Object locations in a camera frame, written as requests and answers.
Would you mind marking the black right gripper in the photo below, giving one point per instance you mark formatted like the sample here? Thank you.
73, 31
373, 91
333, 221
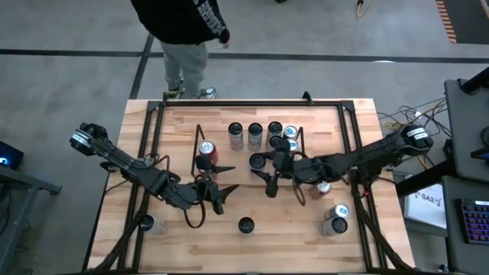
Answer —
286, 168

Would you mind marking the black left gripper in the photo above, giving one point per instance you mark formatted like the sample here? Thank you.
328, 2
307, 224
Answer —
206, 189

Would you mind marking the blue-banded Celsius can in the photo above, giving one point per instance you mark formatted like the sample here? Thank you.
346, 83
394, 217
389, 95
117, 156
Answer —
257, 162

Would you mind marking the Celsius Tropical Vibe can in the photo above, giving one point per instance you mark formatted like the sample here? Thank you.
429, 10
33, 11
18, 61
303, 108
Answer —
272, 142

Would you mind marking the Red Bull can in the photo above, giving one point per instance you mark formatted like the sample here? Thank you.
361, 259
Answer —
341, 210
290, 131
293, 145

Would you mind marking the Celsius Peach Vibe can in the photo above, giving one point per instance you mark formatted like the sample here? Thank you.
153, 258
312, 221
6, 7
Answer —
255, 130
246, 225

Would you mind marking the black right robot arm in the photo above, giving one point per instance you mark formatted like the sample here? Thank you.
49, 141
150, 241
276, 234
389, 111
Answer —
363, 156

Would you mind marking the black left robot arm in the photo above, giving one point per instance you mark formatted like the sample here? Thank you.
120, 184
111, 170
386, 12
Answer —
145, 173

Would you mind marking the black desk crossbar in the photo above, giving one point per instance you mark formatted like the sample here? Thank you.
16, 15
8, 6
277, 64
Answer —
424, 177

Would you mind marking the white paper sign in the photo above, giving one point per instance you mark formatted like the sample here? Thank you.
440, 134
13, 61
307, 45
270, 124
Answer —
428, 210

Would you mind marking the person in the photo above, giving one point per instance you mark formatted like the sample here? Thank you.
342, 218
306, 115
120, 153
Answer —
179, 19

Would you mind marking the grey metal stand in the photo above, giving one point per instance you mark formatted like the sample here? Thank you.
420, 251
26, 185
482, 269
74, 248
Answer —
38, 183

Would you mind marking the grey keyboard desk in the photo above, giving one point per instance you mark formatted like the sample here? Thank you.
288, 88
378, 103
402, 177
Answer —
452, 237

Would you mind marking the grey side desk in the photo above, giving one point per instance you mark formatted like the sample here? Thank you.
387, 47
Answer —
466, 153

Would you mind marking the backlit black keyboard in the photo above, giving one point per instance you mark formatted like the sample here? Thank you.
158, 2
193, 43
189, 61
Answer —
475, 221

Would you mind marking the black device with blue light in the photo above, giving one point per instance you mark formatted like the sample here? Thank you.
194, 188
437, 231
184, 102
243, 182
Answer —
11, 154

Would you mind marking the black vertical pole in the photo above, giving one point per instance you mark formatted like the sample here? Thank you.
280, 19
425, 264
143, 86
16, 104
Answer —
475, 82

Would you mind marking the black mat with orange stripes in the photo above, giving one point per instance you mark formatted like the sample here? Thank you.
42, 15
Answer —
470, 23

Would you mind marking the wooden shelf with black frame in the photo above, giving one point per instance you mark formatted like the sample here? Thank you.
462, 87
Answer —
237, 168

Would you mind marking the black metal table frame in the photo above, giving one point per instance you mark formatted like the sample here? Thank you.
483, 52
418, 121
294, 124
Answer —
248, 103

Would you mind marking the black desk mount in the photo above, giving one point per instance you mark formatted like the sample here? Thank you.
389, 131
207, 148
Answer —
483, 153

